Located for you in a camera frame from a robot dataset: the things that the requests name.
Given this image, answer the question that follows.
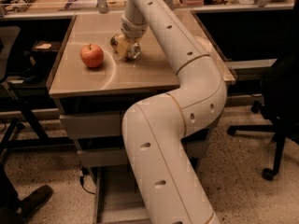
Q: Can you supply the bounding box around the black office chair right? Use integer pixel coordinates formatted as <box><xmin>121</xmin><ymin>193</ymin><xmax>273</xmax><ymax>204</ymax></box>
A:
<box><xmin>227</xmin><ymin>53</ymin><xmax>299</xmax><ymax>181</ymax></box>

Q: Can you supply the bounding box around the black box under desk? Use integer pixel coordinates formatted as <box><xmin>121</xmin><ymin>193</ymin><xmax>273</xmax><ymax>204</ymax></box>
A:
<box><xmin>31</xmin><ymin>40</ymin><xmax>62</xmax><ymax>77</ymax></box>

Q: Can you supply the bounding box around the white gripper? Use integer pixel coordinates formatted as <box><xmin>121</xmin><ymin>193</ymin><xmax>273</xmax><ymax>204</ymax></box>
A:
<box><xmin>117</xmin><ymin>14</ymin><xmax>148</xmax><ymax>59</ymax></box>

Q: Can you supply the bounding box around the white bowl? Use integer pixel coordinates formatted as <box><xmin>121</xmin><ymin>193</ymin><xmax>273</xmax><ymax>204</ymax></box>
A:
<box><xmin>196</xmin><ymin>36</ymin><xmax>212</xmax><ymax>54</ymax></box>

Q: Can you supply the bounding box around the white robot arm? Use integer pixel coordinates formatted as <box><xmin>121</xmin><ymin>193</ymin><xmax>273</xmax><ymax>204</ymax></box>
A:
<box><xmin>122</xmin><ymin>0</ymin><xmax>227</xmax><ymax>224</ymax></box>

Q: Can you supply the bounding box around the open bottom drawer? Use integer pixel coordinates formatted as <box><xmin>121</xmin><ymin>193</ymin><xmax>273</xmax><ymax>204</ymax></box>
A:
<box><xmin>93</xmin><ymin>165</ymin><xmax>151</xmax><ymax>224</ymax></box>

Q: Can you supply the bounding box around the grey drawer cabinet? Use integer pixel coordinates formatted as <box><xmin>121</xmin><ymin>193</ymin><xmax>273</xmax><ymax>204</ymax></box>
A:
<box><xmin>46</xmin><ymin>9</ymin><xmax>237</xmax><ymax>224</ymax></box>

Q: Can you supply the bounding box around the middle drawer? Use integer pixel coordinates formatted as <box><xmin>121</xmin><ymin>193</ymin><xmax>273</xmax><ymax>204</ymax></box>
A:
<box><xmin>78</xmin><ymin>136</ymin><xmax>208</xmax><ymax>168</ymax></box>

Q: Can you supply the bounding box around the black cable on floor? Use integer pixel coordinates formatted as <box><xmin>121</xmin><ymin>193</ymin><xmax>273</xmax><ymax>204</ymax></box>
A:
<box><xmin>78</xmin><ymin>167</ymin><xmax>95</xmax><ymax>196</ymax></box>

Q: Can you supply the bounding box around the red apple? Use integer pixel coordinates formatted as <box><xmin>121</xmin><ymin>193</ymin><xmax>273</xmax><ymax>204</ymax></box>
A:
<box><xmin>80</xmin><ymin>44</ymin><xmax>104</xmax><ymax>68</ymax></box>

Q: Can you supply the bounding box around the top drawer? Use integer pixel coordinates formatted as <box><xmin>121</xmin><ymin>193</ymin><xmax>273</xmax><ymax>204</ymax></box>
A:
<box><xmin>60</xmin><ymin>113</ymin><xmax>121</xmax><ymax>139</ymax></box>

